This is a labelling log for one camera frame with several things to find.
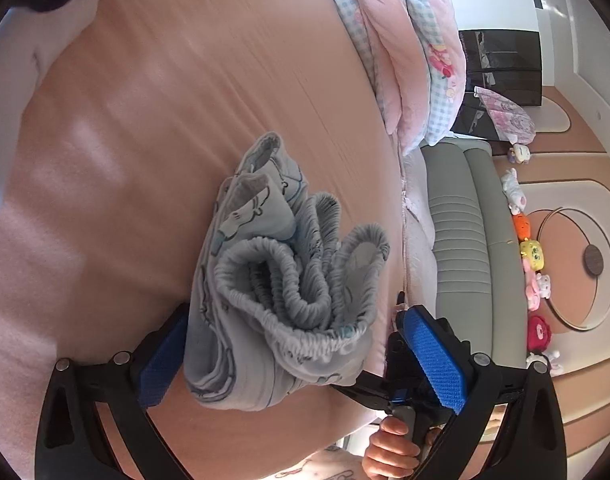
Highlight cartoon print pajama pants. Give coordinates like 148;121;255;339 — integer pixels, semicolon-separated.
183;132;390;412

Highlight person's right hand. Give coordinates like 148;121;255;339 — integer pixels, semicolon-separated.
361;416;421;480

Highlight red plush toy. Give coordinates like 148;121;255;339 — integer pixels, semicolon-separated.
527;314;551;353

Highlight pink white plush toy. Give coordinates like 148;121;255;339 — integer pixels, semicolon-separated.
522;258;551;312

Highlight yellow plush toy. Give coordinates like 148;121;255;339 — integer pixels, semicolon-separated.
520;240;544;272

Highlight orange plush toy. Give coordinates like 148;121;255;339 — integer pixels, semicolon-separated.
512;212;532;242

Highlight pink hanging garment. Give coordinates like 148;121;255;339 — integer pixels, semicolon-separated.
474;87;536;145

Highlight pink folded quilt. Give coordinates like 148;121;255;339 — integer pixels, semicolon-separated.
333;0;466;153

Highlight pink bed sheet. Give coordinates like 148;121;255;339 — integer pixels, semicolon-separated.
0;0;405;479

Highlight black and white wardrobe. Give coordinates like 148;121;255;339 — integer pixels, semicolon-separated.
451;0;542;140

